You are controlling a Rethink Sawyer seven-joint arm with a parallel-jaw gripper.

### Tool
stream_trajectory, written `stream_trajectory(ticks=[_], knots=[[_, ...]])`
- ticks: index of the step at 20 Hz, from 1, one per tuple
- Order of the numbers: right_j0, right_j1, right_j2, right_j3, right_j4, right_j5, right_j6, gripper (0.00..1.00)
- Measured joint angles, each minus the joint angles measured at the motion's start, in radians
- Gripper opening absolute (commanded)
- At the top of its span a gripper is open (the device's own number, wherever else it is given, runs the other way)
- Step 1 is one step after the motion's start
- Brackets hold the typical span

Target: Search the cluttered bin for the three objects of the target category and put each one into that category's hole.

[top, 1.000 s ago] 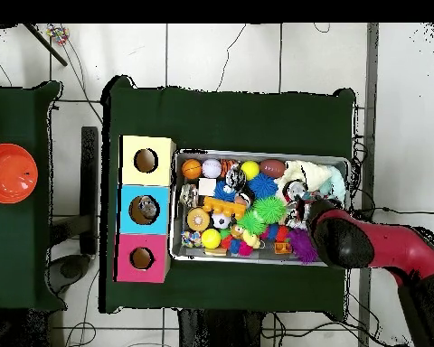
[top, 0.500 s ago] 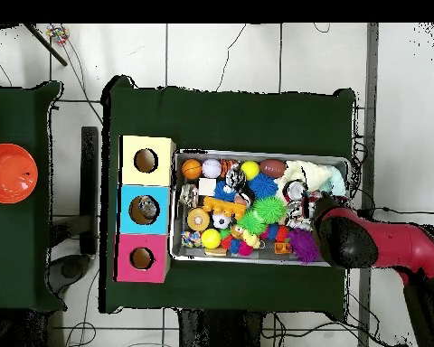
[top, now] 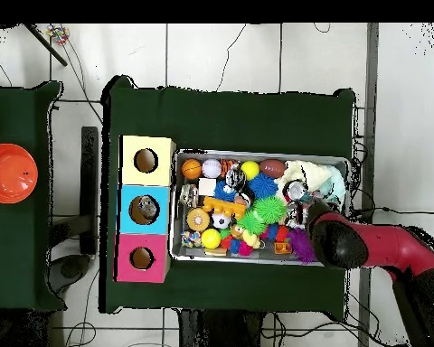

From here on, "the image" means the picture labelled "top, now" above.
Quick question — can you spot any silver mesh bin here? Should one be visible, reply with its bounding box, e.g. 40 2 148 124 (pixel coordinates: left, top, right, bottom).
168 148 351 267

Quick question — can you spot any wooden box with three holes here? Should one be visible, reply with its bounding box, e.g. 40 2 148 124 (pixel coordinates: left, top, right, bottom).
113 135 177 284

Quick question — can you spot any orange toy building block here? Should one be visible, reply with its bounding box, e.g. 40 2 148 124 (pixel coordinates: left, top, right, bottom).
202 195 248 220

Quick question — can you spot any white toy baseball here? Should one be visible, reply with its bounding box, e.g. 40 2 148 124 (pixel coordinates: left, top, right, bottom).
201 158 223 180

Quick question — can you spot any orange toy basketball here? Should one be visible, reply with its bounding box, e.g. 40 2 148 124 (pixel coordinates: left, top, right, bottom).
181 158 203 181

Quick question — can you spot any smooth yellow ball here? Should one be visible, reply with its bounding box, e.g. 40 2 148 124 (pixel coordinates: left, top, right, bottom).
240 160 261 181

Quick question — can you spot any blue koosh ball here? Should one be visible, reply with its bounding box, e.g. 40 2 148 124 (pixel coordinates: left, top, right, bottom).
246 172 279 201

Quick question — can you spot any yellow tennis ball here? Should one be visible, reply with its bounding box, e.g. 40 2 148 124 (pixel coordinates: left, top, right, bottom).
201 228 222 250

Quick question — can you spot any brown toy football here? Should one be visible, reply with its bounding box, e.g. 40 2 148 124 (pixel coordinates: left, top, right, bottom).
258 159 288 179

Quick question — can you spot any dark green tablecloth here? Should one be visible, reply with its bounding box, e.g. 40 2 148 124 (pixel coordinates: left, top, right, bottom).
99 74 357 323
0 80 67 313

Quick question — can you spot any purple spiky ball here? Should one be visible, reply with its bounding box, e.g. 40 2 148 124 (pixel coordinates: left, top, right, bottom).
286 227 317 264

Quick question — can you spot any orange plastic bowl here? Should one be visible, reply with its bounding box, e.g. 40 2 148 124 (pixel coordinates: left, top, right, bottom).
0 143 39 205

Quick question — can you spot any black rod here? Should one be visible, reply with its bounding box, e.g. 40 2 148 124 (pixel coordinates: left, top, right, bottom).
23 23 69 67

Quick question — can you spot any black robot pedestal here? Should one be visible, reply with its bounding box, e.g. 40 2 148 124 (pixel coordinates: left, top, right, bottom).
176 308 263 347

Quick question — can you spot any grey floor cable cover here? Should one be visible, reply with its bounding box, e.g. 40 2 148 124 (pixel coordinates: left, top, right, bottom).
358 23 380 347

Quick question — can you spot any black cable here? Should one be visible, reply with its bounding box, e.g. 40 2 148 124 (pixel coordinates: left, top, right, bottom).
349 205 434 222

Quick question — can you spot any colourful rope toy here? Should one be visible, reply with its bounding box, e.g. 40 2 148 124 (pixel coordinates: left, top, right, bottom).
44 24 71 46

